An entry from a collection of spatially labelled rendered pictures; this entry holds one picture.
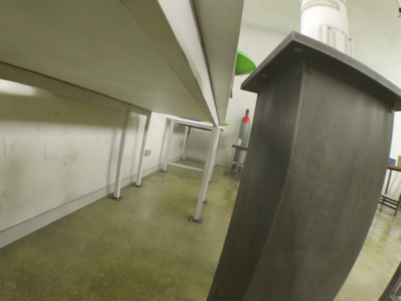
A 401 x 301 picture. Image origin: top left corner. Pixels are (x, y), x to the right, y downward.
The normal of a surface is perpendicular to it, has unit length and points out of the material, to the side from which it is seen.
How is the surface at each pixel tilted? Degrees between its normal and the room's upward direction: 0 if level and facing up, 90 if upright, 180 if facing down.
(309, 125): 90
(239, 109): 90
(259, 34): 90
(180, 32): 90
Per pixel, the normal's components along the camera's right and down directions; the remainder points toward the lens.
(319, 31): -0.72, -0.08
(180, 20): 0.98, 0.20
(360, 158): 0.02, 0.08
